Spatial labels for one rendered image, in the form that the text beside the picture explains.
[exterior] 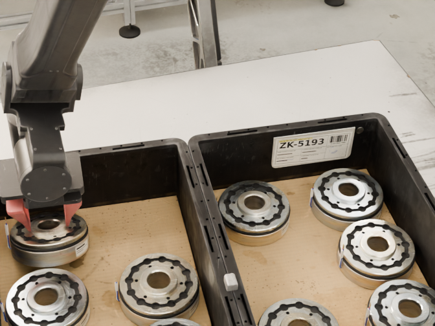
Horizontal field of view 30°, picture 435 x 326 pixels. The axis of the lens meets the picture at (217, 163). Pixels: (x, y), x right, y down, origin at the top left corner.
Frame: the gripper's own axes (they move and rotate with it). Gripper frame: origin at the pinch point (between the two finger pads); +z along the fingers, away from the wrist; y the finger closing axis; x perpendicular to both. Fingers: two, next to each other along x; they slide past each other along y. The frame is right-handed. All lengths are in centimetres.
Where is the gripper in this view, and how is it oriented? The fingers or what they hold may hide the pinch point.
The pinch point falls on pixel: (47, 221)
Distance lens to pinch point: 111.3
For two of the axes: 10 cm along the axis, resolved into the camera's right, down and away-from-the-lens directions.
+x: -2.2, -7.0, 6.8
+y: 9.8, -1.2, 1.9
